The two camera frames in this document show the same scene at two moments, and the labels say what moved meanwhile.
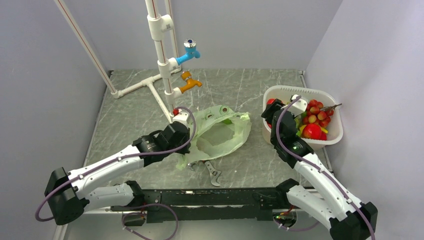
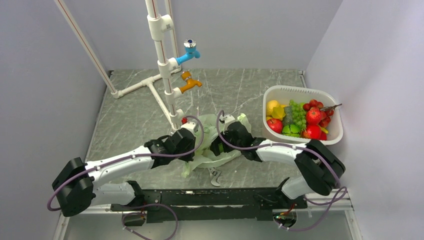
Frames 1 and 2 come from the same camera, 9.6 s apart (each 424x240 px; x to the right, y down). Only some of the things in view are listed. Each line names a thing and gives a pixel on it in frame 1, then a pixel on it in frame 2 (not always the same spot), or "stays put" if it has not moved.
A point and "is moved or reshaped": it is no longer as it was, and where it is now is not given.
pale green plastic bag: [218, 130] is moved or reshaped
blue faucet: [190, 51] stays put
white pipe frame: [161, 28] stays put
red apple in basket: [312, 131] stays put
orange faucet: [186, 76] stays put
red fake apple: [270, 101] -> [313, 117]
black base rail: [206, 205] stays put
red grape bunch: [317, 114] stays put
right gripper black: [268, 114] -> [214, 147]
